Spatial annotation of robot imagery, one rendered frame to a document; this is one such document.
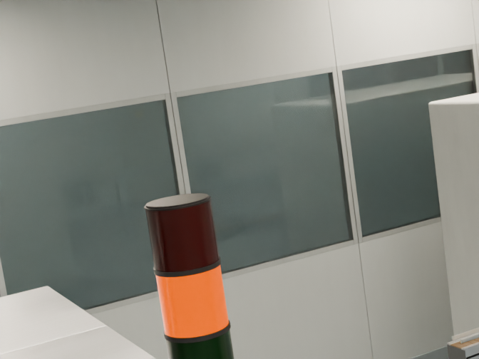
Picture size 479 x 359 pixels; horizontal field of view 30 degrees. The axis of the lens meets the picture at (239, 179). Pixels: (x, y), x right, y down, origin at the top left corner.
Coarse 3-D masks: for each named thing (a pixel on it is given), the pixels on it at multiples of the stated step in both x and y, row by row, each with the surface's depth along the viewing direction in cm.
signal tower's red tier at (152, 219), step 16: (192, 208) 64; (208, 208) 65; (160, 224) 64; (176, 224) 64; (192, 224) 64; (208, 224) 65; (160, 240) 65; (176, 240) 64; (192, 240) 64; (208, 240) 65; (160, 256) 65; (176, 256) 64; (192, 256) 64; (208, 256) 65
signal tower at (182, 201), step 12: (156, 204) 65; (168, 204) 64; (180, 204) 64; (192, 204) 64; (216, 264) 66; (168, 276) 65; (228, 324) 67; (168, 336) 66; (204, 336) 65; (216, 336) 66
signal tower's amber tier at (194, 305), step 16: (208, 272) 65; (160, 288) 66; (176, 288) 65; (192, 288) 65; (208, 288) 65; (160, 304) 67; (176, 304) 65; (192, 304) 65; (208, 304) 65; (224, 304) 67; (176, 320) 65; (192, 320) 65; (208, 320) 65; (224, 320) 66; (176, 336) 66; (192, 336) 65
